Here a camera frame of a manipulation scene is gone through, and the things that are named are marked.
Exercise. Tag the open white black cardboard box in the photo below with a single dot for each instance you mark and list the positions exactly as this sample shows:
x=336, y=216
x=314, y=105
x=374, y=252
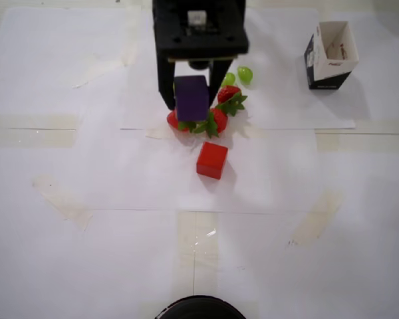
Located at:
x=327, y=83

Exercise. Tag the purple cube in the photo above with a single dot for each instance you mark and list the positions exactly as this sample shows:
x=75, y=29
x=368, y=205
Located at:
x=191, y=99

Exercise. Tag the red cube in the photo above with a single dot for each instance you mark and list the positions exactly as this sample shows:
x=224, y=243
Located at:
x=211, y=159

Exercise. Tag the black round domed object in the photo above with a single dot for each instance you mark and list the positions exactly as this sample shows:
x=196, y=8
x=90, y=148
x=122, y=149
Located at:
x=199, y=309

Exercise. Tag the green plastic grape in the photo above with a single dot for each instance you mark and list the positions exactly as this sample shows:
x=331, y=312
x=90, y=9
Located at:
x=245, y=73
x=230, y=79

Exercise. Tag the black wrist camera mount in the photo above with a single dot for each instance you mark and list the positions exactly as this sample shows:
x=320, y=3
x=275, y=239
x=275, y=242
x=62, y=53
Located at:
x=173, y=40

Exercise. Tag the plastic strawberry with green leaves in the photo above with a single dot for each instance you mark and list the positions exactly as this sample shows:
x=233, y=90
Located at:
x=221, y=121
x=172, y=120
x=227, y=93

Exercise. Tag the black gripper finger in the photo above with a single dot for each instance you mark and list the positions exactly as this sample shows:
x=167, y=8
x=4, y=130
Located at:
x=219, y=79
x=166, y=83

